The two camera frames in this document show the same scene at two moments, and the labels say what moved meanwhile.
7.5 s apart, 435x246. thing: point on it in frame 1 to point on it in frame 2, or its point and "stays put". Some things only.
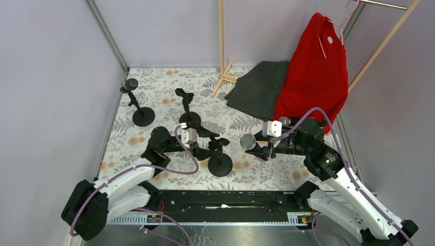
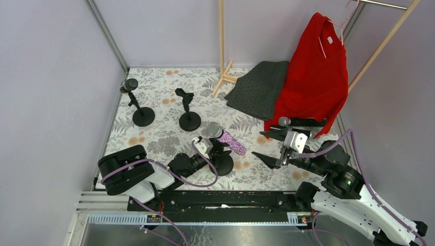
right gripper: [270, 149] to [281, 149]
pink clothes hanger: [340, 26] stays put
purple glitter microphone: [248, 142] to [213, 129]
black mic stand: [191, 119] stays put
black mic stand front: [142, 117] stays put
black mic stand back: [219, 165] stays put
